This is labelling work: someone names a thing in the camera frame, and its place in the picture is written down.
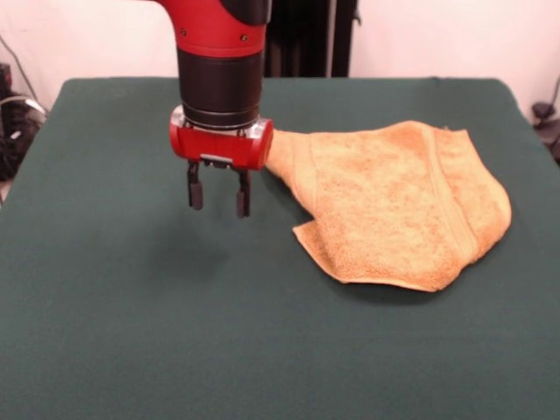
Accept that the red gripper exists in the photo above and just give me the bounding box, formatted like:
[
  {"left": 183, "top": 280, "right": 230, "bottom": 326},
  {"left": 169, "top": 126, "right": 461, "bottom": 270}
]
[{"left": 168, "top": 105, "right": 275, "bottom": 220}]

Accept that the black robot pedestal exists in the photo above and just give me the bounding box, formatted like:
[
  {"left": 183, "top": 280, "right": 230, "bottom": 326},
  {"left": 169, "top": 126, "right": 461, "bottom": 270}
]
[{"left": 262, "top": 0, "right": 364, "bottom": 79}]

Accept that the tan terry cloth towel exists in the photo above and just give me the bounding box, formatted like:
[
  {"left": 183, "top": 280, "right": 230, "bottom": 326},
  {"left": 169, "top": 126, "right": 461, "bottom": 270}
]
[{"left": 264, "top": 120, "right": 513, "bottom": 293}]

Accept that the grey pedestal leg round foot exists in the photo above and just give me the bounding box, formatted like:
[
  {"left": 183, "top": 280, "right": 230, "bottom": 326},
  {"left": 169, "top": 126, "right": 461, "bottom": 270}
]
[{"left": 531, "top": 101, "right": 560, "bottom": 131}]

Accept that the dark green table cloth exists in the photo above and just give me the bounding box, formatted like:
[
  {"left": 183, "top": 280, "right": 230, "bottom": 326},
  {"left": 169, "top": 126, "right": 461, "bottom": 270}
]
[{"left": 0, "top": 76, "right": 560, "bottom": 420}]

